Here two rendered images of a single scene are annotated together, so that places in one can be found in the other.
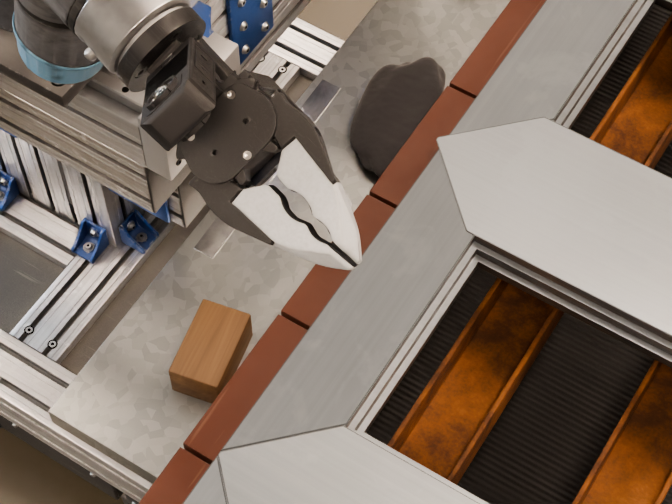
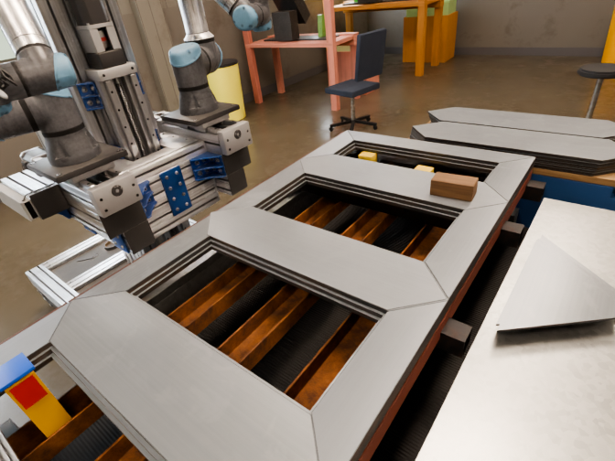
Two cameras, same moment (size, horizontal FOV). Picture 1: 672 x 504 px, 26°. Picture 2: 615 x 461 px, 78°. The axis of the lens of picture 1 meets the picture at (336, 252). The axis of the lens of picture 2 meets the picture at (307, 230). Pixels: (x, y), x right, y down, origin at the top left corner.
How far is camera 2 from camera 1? 0.94 m
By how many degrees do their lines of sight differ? 26
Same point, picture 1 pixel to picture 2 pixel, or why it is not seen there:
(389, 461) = (135, 302)
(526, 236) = (228, 235)
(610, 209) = (263, 227)
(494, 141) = (230, 212)
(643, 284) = (264, 246)
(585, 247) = (248, 237)
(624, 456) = (265, 325)
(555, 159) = (249, 215)
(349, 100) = not seen: hidden behind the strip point
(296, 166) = not seen: outside the picture
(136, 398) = not seen: hidden behind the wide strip
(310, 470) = (102, 305)
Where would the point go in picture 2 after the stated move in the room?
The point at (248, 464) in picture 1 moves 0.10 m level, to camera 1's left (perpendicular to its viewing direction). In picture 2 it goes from (80, 304) to (42, 304)
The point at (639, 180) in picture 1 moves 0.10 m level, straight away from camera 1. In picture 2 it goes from (276, 219) to (292, 202)
